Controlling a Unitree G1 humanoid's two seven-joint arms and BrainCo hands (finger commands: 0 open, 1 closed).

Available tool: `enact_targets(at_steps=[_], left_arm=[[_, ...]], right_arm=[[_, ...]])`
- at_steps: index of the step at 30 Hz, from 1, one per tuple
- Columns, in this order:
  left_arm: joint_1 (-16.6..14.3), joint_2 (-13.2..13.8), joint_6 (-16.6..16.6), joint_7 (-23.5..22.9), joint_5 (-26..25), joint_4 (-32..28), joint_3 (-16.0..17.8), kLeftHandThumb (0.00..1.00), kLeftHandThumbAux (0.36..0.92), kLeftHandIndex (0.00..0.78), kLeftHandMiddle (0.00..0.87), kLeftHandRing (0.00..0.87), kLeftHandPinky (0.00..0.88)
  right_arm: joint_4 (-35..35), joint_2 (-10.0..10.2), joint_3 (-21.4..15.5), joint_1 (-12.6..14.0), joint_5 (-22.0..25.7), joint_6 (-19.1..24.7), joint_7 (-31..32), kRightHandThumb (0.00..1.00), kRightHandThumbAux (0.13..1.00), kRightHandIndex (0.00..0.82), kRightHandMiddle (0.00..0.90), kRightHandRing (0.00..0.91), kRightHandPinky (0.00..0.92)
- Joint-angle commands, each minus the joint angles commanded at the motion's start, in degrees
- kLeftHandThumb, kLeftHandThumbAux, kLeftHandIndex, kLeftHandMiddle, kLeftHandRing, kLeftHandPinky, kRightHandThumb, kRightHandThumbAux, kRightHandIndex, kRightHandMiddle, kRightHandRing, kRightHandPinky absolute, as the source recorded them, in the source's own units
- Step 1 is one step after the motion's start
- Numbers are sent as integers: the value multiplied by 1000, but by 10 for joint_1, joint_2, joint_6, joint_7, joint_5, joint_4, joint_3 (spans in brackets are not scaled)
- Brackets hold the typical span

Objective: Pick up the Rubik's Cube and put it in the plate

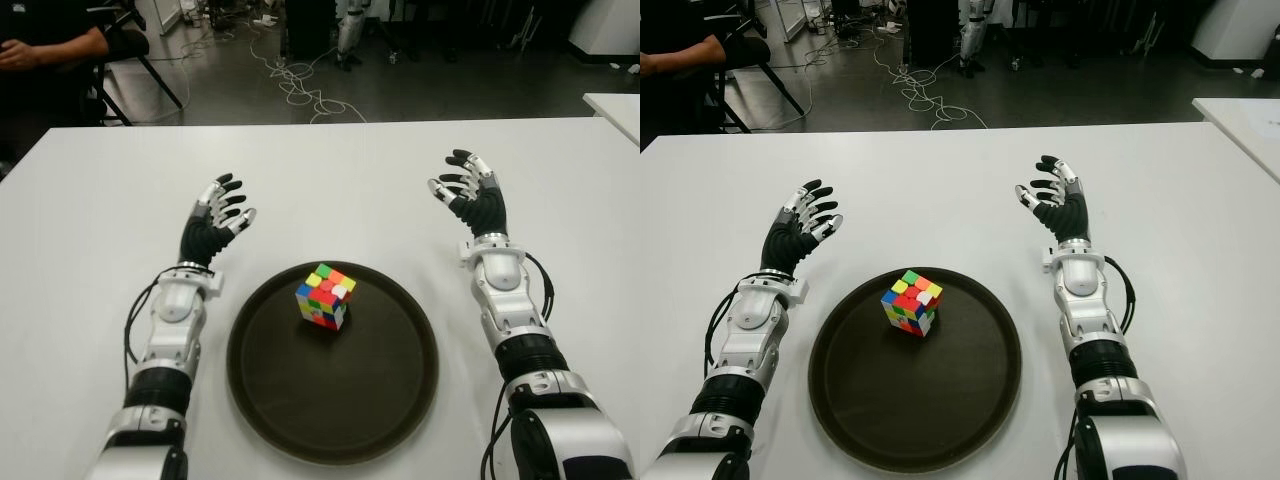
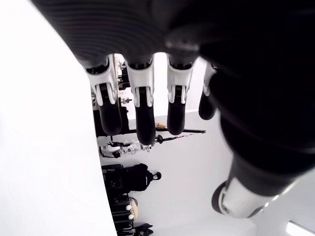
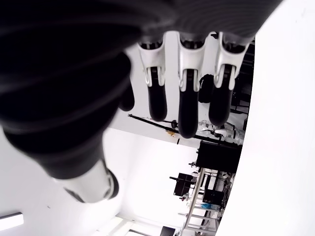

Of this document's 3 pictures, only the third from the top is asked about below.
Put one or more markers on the black computer tower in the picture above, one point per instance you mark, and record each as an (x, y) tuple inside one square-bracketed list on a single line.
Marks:
[(212, 196)]

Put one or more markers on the white humanoid robot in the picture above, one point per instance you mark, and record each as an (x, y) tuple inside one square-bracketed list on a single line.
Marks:
[(221, 132)]

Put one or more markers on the white frame desk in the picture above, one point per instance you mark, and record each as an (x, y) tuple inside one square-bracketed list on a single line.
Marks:
[(194, 204)]

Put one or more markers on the black stand pole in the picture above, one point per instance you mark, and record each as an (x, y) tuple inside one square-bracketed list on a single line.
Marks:
[(147, 119)]

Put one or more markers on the ceiling light panel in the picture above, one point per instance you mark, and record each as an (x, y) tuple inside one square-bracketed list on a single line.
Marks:
[(11, 221)]

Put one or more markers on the black cabinet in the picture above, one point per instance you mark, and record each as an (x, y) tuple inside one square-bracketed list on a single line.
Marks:
[(216, 155)]

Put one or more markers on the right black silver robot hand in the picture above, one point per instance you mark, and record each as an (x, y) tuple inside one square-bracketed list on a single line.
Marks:
[(61, 73)]

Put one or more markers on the black computer monitor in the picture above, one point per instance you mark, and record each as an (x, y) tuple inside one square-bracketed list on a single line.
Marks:
[(183, 184)]

